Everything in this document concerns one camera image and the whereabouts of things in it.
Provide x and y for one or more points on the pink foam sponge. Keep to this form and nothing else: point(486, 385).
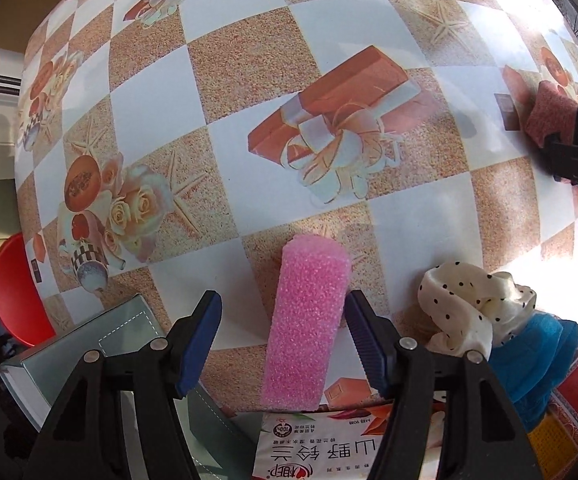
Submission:
point(304, 320)

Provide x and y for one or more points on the checkered patterned tablecloth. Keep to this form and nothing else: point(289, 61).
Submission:
point(249, 60)

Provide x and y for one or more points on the grey folding box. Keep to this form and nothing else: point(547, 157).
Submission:
point(119, 330)

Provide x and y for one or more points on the red sponge block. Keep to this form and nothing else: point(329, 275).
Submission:
point(551, 110)

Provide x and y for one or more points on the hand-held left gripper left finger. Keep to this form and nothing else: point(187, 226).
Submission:
point(199, 345)

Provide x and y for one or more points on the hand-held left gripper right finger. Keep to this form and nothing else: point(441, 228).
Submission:
point(369, 350)

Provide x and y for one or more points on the blue scrunchie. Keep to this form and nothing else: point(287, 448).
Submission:
point(534, 360)

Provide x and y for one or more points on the red plastic stool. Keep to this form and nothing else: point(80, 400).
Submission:
point(16, 285)

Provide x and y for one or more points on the white polka dot scrunchie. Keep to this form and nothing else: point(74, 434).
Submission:
point(464, 305)

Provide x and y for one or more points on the snack packet with Chinese text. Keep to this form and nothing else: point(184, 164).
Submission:
point(319, 450)

